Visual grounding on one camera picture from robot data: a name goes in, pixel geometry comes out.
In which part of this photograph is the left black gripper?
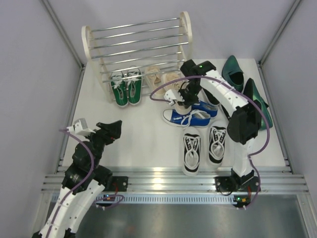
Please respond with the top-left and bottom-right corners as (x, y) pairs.
(83, 120), (122, 169)

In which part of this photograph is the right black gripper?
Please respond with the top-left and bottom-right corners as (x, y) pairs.
(175, 83), (203, 109)

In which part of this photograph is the blue sneaker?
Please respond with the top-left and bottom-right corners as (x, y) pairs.
(162, 109), (211, 127)
(192, 101), (218, 118)

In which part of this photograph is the beige lace sneaker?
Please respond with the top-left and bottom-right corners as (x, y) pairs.
(161, 72), (190, 115)
(144, 66), (161, 92)

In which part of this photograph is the green sneaker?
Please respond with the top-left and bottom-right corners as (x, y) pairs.
(126, 68), (142, 105)
(110, 71), (128, 108)

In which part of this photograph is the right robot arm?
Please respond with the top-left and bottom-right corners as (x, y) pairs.
(164, 60), (265, 193)

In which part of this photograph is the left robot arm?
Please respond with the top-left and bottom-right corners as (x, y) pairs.
(33, 119), (122, 238)

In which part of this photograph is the teal heel shoe upper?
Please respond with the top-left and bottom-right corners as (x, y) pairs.
(221, 55), (244, 93)

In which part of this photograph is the teal heel shoe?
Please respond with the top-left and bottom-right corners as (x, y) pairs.
(221, 55), (244, 93)
(243, 78), (273, 128)

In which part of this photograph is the white metal shoe rack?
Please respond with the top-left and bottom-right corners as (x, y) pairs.
(81, 11), (193, 102)

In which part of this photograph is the teal heel shoe lower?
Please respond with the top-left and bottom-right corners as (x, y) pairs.
(243, 78), (273, 128)

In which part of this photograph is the black sneaker upper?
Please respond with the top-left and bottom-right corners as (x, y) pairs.
(203, 88), (220, 107)

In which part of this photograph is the black white sneaker left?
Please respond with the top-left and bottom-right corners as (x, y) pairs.
(182, 127), (201, 176)

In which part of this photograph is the black white sneaker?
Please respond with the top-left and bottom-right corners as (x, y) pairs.
(182, 127), (201, 176)
(209, 126), (226, 167)

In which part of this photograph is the black white sneaker right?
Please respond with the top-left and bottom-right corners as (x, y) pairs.
(209, 126), (226, 167)

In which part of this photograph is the black sneaker lower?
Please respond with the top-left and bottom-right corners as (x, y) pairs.
(221, 104), (231, 122)

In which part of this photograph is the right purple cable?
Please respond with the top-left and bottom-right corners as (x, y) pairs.
(150, 75), (271, 209)

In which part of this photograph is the purple cable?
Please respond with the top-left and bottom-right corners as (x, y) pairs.
(46, 127), (124, 238)
(150, 75), (271, 209)

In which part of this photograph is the aluminium mounting rail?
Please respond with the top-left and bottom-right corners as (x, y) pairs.
(41, 166), (308, 194)

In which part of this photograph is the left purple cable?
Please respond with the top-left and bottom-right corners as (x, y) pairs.
(46, 127), (124, 238)

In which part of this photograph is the perforated cable tray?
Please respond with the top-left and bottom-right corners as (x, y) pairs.
(51, 193), (238, 204)

